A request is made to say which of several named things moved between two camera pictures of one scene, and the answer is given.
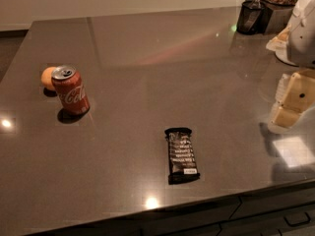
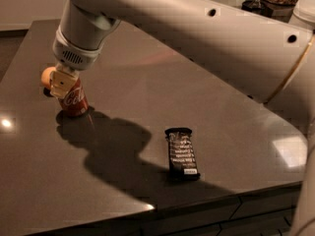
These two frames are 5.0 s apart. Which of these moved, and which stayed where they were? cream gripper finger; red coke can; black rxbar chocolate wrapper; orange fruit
Moved: cream gripper finger
Stayed: red coke can; black rxbar chocolate wrapper; orange fruit
